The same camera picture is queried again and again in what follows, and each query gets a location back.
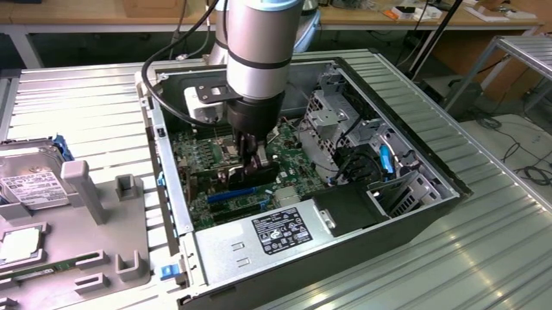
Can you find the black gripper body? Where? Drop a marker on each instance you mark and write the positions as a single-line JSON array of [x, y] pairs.
[[256, 113]]

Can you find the graphics card with black cooler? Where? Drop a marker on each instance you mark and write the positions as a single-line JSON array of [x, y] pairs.
[[253, 179]]

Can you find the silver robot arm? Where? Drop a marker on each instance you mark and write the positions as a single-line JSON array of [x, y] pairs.
[[258, 48]]

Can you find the CPU socket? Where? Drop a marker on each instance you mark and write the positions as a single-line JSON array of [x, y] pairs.
[[225, 147]]

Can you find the green motherboard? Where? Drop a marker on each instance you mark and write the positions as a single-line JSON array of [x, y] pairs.
[[292, 174]]

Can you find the silver chipset heat sink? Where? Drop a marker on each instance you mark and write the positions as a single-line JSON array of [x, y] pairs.
[[287, 194]]

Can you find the blue expansion slot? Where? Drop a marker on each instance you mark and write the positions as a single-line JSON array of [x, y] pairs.
[[232, 195]]

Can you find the perforated metal drive cage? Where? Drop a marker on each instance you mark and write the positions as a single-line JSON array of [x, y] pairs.
[[328, 122]]

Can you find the blue drive latch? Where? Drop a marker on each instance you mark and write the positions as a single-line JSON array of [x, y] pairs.
[[386, 158]]

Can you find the silver power supply unit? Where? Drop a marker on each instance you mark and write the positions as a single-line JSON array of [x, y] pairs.
[[232, 248]]

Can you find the open black PC case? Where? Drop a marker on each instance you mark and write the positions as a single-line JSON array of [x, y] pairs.
[[413, 135]]

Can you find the wooden desk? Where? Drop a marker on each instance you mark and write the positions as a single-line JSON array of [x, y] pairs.
[[85, 17], [366, 21]]

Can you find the blue case latch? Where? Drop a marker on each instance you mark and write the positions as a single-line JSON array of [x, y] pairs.
[[167, 272]]

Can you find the grey parts rack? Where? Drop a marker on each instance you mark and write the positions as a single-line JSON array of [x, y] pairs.
[[77, 232]]

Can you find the black box under desk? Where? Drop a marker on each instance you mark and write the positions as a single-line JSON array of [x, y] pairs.
[[457, 93]]

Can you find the black slanted pole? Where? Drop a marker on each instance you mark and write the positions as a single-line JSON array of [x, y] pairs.
[[435, 35]]

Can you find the silver hard disk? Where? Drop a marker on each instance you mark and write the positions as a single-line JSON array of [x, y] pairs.
[[29, 181]]

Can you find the silver CPU chip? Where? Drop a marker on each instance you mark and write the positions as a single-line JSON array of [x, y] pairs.
[[18, 243]]

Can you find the green RAM stick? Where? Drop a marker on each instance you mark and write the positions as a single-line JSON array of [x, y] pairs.
[[38, 269]]

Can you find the flat white box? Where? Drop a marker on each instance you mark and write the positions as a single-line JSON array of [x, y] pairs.
[[486, 14]]

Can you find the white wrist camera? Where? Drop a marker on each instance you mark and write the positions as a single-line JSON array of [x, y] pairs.
[[200, 106]]

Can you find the blue disk bracket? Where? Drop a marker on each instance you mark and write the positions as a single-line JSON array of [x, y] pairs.
[[62, 148]]

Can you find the aluminium frame table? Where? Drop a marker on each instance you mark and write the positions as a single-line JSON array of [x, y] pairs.
[[525, 48]]

